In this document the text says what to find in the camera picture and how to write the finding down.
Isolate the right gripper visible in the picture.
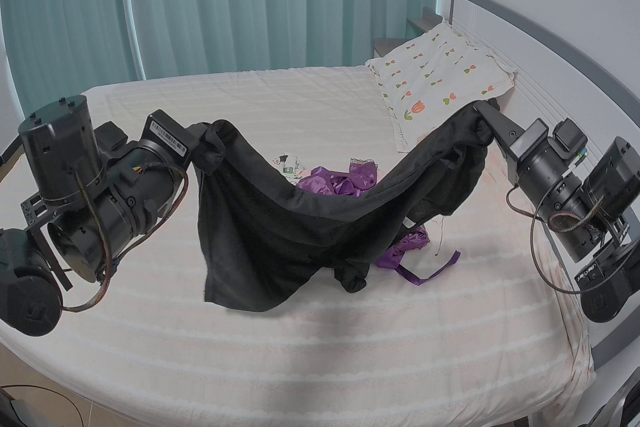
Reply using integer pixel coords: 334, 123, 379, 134
472, 100, 619, 265

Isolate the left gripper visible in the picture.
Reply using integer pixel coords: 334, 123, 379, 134
47, 110, 202, 284

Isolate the black T-shirt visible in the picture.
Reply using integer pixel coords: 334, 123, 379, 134
192, 100, 501, 313

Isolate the bed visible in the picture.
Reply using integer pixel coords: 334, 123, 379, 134
0, 0, 640, 420

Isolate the white printed pillow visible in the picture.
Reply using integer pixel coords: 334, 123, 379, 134
365, 20, 516, 153

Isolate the grey bedside table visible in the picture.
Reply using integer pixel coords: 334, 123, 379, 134
372, 6, 447, 61

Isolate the white printed pyjama top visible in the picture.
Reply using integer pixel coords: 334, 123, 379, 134
271, 151, 310, 179

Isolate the purple satin garment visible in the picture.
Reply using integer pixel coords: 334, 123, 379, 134
297, 158, 462, 287

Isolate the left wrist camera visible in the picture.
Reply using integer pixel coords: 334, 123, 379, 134
94, 121, 132, 154

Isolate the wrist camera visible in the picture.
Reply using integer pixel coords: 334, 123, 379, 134
94, 121, 132, 154
551, 119, 589, 151

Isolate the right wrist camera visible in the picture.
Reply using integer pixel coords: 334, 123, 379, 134
551, 119, 589, 151

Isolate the black cable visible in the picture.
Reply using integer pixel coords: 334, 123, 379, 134
505, 185, 583, 298
61, 165, 192, 314

